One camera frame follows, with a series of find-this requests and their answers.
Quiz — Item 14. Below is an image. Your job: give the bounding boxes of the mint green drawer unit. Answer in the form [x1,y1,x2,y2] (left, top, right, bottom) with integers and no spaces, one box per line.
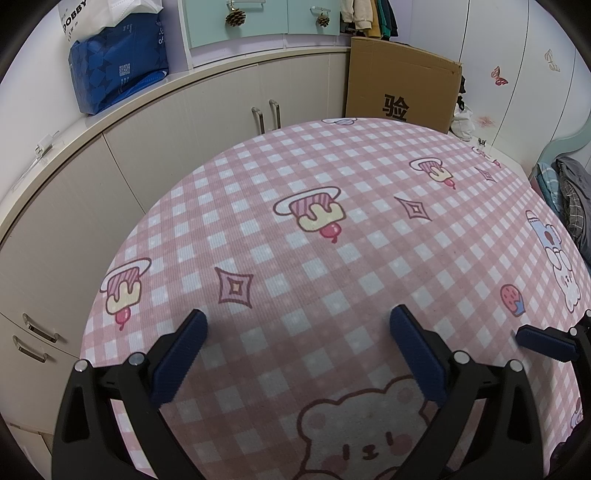
[177,0,343,49]

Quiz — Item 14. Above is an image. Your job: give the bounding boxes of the white crumpled bag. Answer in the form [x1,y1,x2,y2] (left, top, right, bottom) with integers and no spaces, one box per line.
[450,102,475,142]

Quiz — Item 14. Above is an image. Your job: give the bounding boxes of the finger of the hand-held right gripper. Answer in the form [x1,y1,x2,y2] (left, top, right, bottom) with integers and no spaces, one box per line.
[515,309,591,364]

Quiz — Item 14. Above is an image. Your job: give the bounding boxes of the large cardboard box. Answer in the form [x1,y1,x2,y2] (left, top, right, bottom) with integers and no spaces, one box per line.
[344,35,464,136]

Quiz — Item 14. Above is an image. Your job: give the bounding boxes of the hanging clothes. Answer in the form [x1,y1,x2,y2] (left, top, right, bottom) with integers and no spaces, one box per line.
[340,0,399,39]

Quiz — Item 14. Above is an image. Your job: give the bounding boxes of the grey blanket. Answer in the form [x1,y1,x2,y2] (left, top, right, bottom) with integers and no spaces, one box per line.
[556,155,591,246]

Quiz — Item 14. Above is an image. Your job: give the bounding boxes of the metal drawer handle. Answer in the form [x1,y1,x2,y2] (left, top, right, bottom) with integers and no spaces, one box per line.
[21,312,59,343]
[12,335,51,364]

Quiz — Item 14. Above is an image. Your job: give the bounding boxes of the blue shopping bag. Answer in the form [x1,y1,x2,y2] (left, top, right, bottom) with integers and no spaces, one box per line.
[68,20,170,116]

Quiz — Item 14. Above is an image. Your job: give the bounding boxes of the plaid grey cloth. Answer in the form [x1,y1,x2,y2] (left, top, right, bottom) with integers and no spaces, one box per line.
[560,182,591,241]

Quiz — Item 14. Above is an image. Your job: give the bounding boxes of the white power adapter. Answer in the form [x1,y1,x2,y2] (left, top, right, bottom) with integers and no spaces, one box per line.
[34,131,64,160]

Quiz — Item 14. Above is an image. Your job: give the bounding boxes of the white bed frame mint headboard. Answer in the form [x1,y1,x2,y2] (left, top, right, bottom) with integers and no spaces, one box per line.
[535,116,591,169]

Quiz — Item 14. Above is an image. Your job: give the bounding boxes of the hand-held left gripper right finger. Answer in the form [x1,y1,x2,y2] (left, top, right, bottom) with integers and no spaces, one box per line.
[389,304,546,480]

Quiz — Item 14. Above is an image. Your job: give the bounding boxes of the white wardrobe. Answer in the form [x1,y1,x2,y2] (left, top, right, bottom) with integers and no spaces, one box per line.
[406,0,591,162]

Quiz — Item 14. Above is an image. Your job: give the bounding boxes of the white shopping bag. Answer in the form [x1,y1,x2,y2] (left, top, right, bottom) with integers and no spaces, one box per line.
[57,0,164,42]

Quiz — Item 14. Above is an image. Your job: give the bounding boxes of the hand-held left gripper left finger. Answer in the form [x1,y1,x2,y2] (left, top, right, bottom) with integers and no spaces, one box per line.
[52,308,208,480]

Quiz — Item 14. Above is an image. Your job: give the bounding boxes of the beige cabinet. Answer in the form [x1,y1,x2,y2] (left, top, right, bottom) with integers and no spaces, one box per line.
[0,44,352,462]

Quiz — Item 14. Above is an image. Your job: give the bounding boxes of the pink checked tablecloth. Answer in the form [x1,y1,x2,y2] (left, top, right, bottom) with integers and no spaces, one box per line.
[79,117,591,480]

